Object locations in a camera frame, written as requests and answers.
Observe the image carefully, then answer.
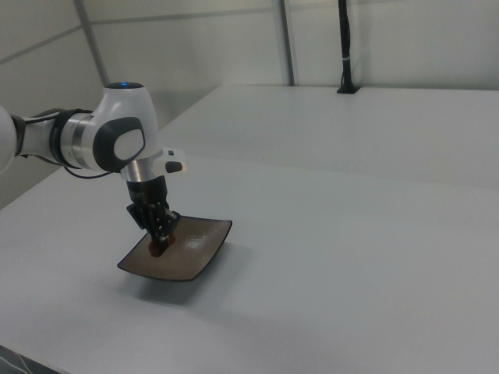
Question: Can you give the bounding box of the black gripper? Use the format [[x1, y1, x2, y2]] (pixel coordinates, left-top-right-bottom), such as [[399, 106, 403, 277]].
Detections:
[[125, 175, 182, 255]]

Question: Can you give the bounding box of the small red-brown food item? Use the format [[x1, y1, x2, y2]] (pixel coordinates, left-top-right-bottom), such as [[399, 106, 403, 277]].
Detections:
[[148, 236, 177, 259]]

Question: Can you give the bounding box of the square brown ceramic plate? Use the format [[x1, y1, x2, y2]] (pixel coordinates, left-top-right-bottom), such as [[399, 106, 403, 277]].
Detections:
[[116, 214, 234, 283]]

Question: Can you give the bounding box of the black camera pole with base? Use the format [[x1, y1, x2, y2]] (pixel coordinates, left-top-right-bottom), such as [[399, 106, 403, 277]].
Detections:
[[336, 0, 362, 95]]

